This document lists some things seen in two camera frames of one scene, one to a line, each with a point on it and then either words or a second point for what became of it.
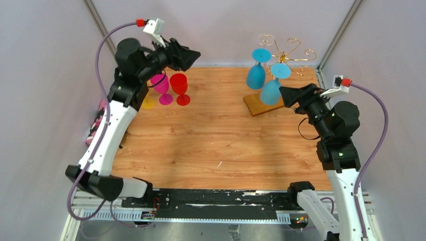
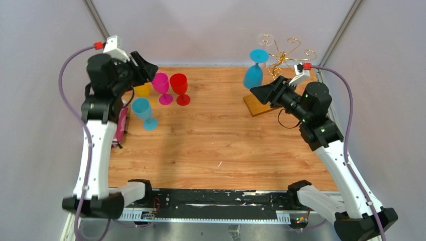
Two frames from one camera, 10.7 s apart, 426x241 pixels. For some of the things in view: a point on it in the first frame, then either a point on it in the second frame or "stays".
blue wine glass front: (270, 94) -> (141, 107)
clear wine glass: (265, 39) stays
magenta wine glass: (162, 87) stays
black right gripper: (303, 95) -> (273, 91)
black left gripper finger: (179, 51) -> (146, 71)
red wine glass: (179, 83) stays
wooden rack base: (255, 106) stays
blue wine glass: (256, 74) stays
